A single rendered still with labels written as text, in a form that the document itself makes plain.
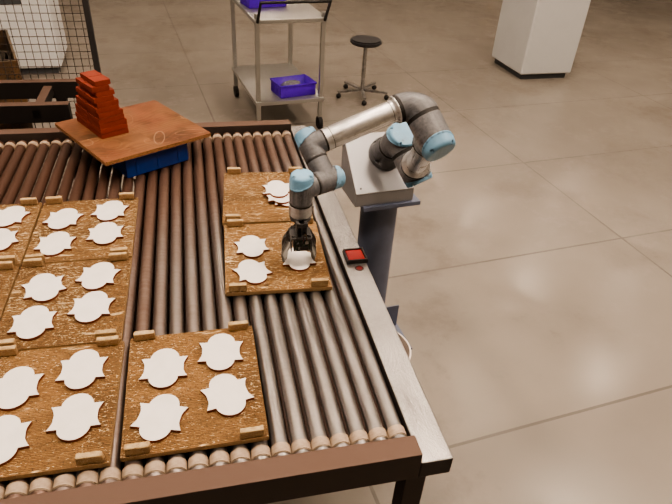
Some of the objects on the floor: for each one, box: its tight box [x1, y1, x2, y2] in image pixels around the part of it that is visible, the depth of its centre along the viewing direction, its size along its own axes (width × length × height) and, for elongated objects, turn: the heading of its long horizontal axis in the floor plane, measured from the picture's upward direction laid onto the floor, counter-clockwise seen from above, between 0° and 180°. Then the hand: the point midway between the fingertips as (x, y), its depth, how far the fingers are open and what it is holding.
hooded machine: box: [492, 0, 591, 79], centre depth 675 cm, size 77×72×151 cm
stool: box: [336, 35, 389, 106], centre depth 593 cm, size 52×55×58 cm
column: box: [357, 193, 421, 350], centre depth 289 cm, size 38×38×87 cm
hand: (298, 257), depth 205 cm, fingers open, 10 cm apart
